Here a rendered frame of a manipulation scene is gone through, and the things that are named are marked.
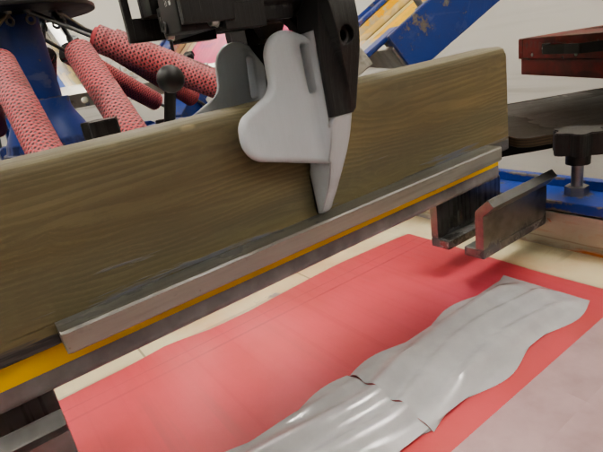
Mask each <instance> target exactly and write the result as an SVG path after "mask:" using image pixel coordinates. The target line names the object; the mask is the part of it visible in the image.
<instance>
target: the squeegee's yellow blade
mask: <svg viewBox="0 0 603 452"><path fill-rule="evenodd" d="M496 166H498V162H496V163H494V164H492V165H490V166H488V167H485V168H483V169H481V170H479V171H476V172H474V173H472V174H470V175H468V176H465V177H464V178H461V179H458V180H456V181H454V182H452V183H450V184H448V185H446V186H444V187H440V188H438V189H436V190H434V191H432V192H430V193H428V194H426V195H424V196H420V197H418V198H416V199H415V200H412V201H410V202H408V203H406V204H402V205H401V206H399V207H397V208H395V209H392V210H390V211H388V212H386V213H383V214H381V215H379V216H377V217H374V218H372V219H370V220H368V221H366V222H363V223H361V224H359V225H356V226H354V227H353V228H351V229H349V230H345V231H343V232H341V233H338V234H337V235H335V236H333V237H331V238H328V239H325V240H323V241H321V242H319V243H317V244H315V245H313V246H310V247H308V248H305V249H304V250H301V251H299V252H297V253H295V254H292V255H290V256H288V257H286V258H283V259H281V260H279V261H277V262H275V263H273V264H271V265H268V266H265V267H263V268H261V269H259V270H257V271H255V272H253V273H251V274H247V275H245V276H243V277H241V278H240V279H237V280H235V281H233V282H230V283H227V284H225V285H224V286H222V287H219V288H217V289H215V290H213V291H210V292H208V293H206V294H204V295H202V296H199V297H197V298H195V299H193V300H190V301H188V302H186V303H184V304H181V305H179V306H177V307H176V308H173V309H170V310H168V311H166V312H163V313H161V314H160V315H158V316H156V317H152V318H150V319H148V320H145V321H144V322H142V323H140V324H138V325H135V326H132V327H130V328H128V329H126V330H124V331H122V332H120V333H117V334H115V335H113V336H111V337H108V338H106V339H104V340H102V341H99V342H97V343H95V344H93V345H90V346H88V347H86V348H84V349H82V350H80V351H78V352H75V353H70V354H68V353H67V351H66V348H65V346H64V345H63V344H62V343H60V344H58V345H56V346H53V347H51V348H49V349H47V350H45V351H43V352H39V353H37V354H35V355H33V356H30V357H29V358H27V359H24V360H22V361H18V362H16V363H14V364H13V365H10V366H8V367H6V368H3V369H0V393H2V392H4V391H6V390H8V389H10V388H12V387H16V386H18V385H20V384H21V383H23V382H25V381H28V380H30V379H32V378H35V377H37V376H39V375H41V374H43V373H45V372H48V371H50V370H52V369H54V368H56V367H59V366H61V365H63V364H65V363H67V362H69V361H72V360H74V359H76V358H78V357H81V356H83V355H85V354H86V353H88V352H92V351H94V350H96V349H98V348H100V347H102V346H104V345H106V344H108V343H112V342H114V341H116V340H117V339H119V338H121V337H124V336H126V335H129V334H131V333H134V332H135V331H137V330H139V329H141V328H144V327H146V326H149V325H150V324H152V323H155V322H157V321H159V320H161V319H163V318H166V317H168V316H170V315H172V314H174V313H177V312H179V311H181V310H182V309H186V308H188V307H190V306H192V305H194V304H196V303H198V302H200V301H202V300H205V299H208V298H210V297H212V296H214V295H215V294H218V293H220V292H222V291H225V290H227V289H230V288H231V287H233V286H235V285H237V284H240V283H243V282H245V281H247V280H248V279H251V278H253V277H255V276H257V275H259V274H262V273H264V272H266V271H268V270H270V269H273V268H275V267H277V266H279V265H282V264H284V263H286V262H288V261H290V260H293V259H295V258H296V257H298V256H301V255H304V254H306V253H308V252H310V251H312V250H314V249H316V248H319V247H321V246H323V245H326V244H328V243H329V242H331V241H333V240H336V239H339V238H341V237H343V236H344V235H347V234H349V233H351V232H353V231H355V230H359V229H360V228H362V227H364V226H367V225H369V224H371V223H373V222H376V221H378V220H380V219H382V218H384V217H386V216H389V215H391V214H393V213H395V212H397V211H400V210H402V209H404V208H406V207H408V206H410V205H412V204H415V203H417V202H419V201H422V200H424V199H425V198H427V197H429V196H433V195H435V194H437V193H439V192H441V191H443V190H445V189H447V188H449V187H453V186H455V185H457V184H458V183H460V182H463V181H465V180H467V179H469V178H472V177H474V176H476V175H478V174H480V173H482V172H485V171H487V170H489V169H491V168H493V167H496Z"/></svg>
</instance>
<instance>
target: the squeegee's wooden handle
mask: <svg viewBox="0 0 603 452"><path fill-rule="evenodd" d="M258 102H259V100H256V101H252V102H248V103H244V104H240V105H236V106H232V107H229V108H224V109H218V110H214V111H209V112H206V113H202V114H198V115H194V116H190V117H183V118H179V119H175V120H171V121H167V122H163V123H160V124H155V125H151V126H145V127H140V128H137V129H133V130H129V131H125V132H121V133H117V134H113V135H106V136H103V137H98V138H94V139H91V140H87V141H82V142H79V143H71V144H68V145H64V146H60V147H56V148H52V149H48V150H44V151H40V152H34V153H29V154H25V155H22V156H18V157H13V158H10V159H6V160H1V161H0V369H3V368H6V367H8V366H10V365H13V364H14V363H16V362H18V361H22V360H24V359H27V358H29V357H30V356H33V355H35V354H37V353H39V352H43V351H45V350H47V349H49V348H51V347H53V346H56V345H58V344H60V343H62V341H61V338H60V336H59V333H58V331H57V328H56V325H55V322H57V321H59V320H62V319H64V318H66V317H70V316H72V315H74V314H77V313H79V312H81V311H84V310H86V309H89V308H92V307H94V306H96V305H99V304H101V303H103V302H105V301H108V300H111V299H114V298H116V297H118V296H120V295H123V294H125V293H127V292H130V291H133V290H135V289H138V288H140V287H142V286H145V285H146V284H149V283H153V282H155V281H157V280H160V279H161V278H164V277H166V276H169V275H171V274H175V273H176V272H179V271H181V270H184V269H186V268H189V267H191V266H192V265H196V264H199V263H201V262H204V261H206V260H207V259H210V258H212V257H215V256H219V255H221V254H222V253H225V252H227V251H230V250H232V249H235V248H237V247H240V246H242V245H245V244H247V243H250V242H251V241H253V240H256V239H260V238H262V237H265V236H266V235H268V234H271V233H273V232H276V231H278V230H281V229H283V228H286V227H288V226H291V225H293V224H295V223H297V222H301V221H303V220H306V219H308V218H310V217H312V216H315V215H317V214H319V213H317V209H316V205H315V201H314V196H313V192H312V187H311V183H310V164H309V163H289V162H258V161H253V160H252V159H251V158H250V157H248V156H247V155H246V153H245V152H244V151H243V150H242V148H241V146H240V139H239V133H238V126H239V123H240V119H241V118H242V117H243V116H244V115H245V114H246V113H247V112H248V111H249V110H250V109H251V108H252V107H253V106H254V105H255V104H256V103H258ZM485 145H493V146H501V147H502V151H505V150H507V149H508V148H509V136H508V104H507V73H506V54H505V52H504V50H503V48H500V47H492V48H480V49H474V50H470V51H467V52H463V53H458V54H455V55H451V56H444V57H440V58H436V59H432V60H428V61H424V62H420V63H416V64H412V65H405V66H401V67H398V68H394V69H389V70H386V71H382V72H377V73H374V74H367V75H363V76H359V77H358V83H357V99H356V108H355V110H354V112H352V119H351V130H350V137H349V143H348V147H347V152H346V156H345V162H344V166H343V169H342V173H341V177H340V179H339V183H338V187H337V190H336V195H335V198H334V202H333V204H332V207H331V209H332V208H334V207H337V206H339V205H341V204H345V203H347V202H349V201H352V200H354V199H356V198H358V197H361V196H364V195H367V194H369V193H371V192H373V191H376V190H378V189H380V188H383V187H386V186H388V185H391V184H393V183H395V182H398V181H399V180H402V179H404V178H408V177H410V176H413V175H414V174H417V173H419V172H422V171H424V170H428V169H429V168H432V167H434V166H437V165H439V164H442V163H444V162H445V161H449V160H452V159H454V158H457V157H459V156H460V155H463V154H465V153H468V152H472V151H474V150H475V149H478V148H480V147H483V146H485Z"/></svg>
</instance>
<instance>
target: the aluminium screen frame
mask: <svg viewBox="0 0 603 452"><path fill-rule="evenodd" d="M417 216H418V217H423V218H426V219H431V215H430V210H427V211H425V212H423V213H420V214H418V215H417ZM520 239H522V240H526V241H529V242H534V243H538V244H542V245H546V246H550V247H554V248H561V249H565V250H570V251H573V252H578V253H582V254H586V255H590V256H597V257H601V258H603V218H598V217H592V216H587V215H581V214H576V213H565V212H559V211H554V210H548V209H546V223H545V224H544V225H542V226H540V227H538V228H537V229H535V230H533V231H532V232H530V233H529V234H527V235H525V236H524V237H522V238H520Z"/></svg>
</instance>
